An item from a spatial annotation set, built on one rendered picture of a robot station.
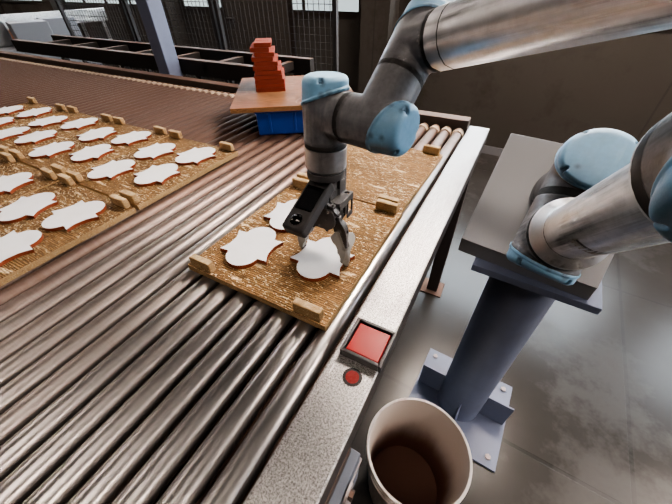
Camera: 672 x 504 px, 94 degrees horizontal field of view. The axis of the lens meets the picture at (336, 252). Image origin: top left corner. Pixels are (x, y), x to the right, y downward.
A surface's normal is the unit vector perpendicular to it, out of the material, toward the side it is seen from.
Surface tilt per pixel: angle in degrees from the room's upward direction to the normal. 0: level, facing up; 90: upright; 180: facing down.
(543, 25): 111
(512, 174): 44
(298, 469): 0
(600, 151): 36
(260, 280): 0
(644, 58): 90
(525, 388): 0
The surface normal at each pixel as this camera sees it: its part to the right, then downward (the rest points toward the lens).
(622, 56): -0.53, 0.56
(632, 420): -0.01, -0.76
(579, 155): -0.35, -0.29
